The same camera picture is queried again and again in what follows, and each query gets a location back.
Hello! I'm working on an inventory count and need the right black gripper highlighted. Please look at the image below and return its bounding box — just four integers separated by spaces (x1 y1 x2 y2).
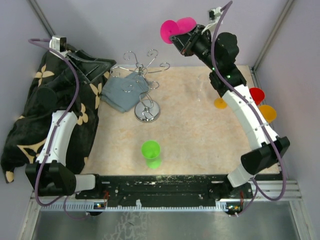
169 24 220 72

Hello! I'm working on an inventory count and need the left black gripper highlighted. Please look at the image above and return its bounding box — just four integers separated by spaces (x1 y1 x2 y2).
54 49 116 94

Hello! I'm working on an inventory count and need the pink plastic wine glass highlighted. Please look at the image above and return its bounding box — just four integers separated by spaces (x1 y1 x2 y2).
160 17 197 44

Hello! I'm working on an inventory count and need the green plastic wine glass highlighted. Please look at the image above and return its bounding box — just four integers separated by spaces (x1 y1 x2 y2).
141 140 162 169

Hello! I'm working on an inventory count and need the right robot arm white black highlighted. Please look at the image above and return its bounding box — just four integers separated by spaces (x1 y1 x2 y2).
169 24 290 198

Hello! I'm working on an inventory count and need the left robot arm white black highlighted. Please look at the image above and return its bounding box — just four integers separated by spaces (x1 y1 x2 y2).
25 39 116 199

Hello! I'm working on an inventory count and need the chrome wine glass rack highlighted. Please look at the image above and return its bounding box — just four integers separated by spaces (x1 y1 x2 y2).
110 49 171 123

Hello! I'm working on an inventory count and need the orange wine glass rear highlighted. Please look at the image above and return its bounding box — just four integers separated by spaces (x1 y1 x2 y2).
213 97 228 109

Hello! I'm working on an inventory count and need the orange wine glass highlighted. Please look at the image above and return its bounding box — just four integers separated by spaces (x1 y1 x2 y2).
213 97 228 109
258 104 277 123

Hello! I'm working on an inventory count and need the red plastic wine glass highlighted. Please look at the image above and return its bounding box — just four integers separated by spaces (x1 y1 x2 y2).
249 87 265 106

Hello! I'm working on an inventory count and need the orange wine glass front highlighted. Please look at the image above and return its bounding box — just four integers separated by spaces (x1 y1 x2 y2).
258 104 277 123

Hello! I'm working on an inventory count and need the grey folded cloth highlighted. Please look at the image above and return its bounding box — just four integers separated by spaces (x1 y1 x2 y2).
100 72 149 113

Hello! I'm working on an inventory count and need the black floral blanket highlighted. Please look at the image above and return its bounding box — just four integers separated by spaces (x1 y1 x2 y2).
0 51 109 184

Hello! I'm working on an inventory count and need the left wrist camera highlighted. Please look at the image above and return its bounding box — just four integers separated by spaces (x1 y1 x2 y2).
49 35 67 52

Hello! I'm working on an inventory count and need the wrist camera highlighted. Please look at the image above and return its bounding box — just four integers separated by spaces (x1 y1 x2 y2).
49 35 67 52
207 7 223 24

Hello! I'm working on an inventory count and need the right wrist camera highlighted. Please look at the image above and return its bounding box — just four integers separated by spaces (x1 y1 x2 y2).
207 7 223 24

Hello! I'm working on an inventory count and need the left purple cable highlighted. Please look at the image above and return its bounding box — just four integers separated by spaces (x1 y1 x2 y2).
27 37 91 221

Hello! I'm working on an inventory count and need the purple cable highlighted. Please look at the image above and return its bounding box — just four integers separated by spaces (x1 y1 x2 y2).
27 37 91 221
211 0 288 217

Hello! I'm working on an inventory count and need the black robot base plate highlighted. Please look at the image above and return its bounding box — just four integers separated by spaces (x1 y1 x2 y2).
76 174 253 208

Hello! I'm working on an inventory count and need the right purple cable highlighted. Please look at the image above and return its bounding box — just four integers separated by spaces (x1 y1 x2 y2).
211 0 288 217

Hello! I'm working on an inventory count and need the white slotted cable duct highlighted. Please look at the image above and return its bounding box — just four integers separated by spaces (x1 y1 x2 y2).
39 201 230 212

